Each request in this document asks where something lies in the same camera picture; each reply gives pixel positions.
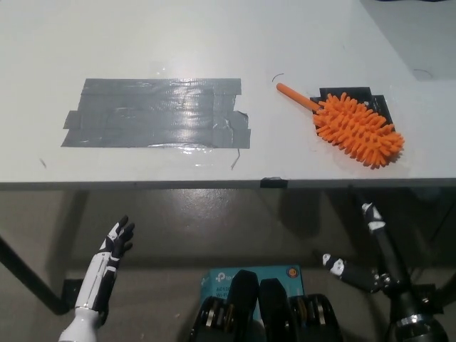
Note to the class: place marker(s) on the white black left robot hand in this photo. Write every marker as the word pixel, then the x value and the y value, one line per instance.
pixel 99 278

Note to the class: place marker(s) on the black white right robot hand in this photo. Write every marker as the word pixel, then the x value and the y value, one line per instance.
pixel 395 288

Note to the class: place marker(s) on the orange microfibre duster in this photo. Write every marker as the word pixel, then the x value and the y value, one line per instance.
pixel 356 128

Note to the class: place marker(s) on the black robot body blocks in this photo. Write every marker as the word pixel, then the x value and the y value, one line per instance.
pixel 246 295

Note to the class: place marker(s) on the black floor plate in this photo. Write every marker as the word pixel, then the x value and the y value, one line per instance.
pixel 432 295
pixel 71 292

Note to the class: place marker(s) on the black table leg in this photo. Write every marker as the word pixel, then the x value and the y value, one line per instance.
pixel 32 276

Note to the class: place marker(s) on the teal router box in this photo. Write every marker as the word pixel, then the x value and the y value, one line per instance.
pixel 221 279

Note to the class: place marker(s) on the black tape patch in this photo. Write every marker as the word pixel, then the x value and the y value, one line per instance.
pixel 356 93

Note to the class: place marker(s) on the grey duct tape patch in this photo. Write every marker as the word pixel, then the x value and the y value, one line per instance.
pixel 142 114

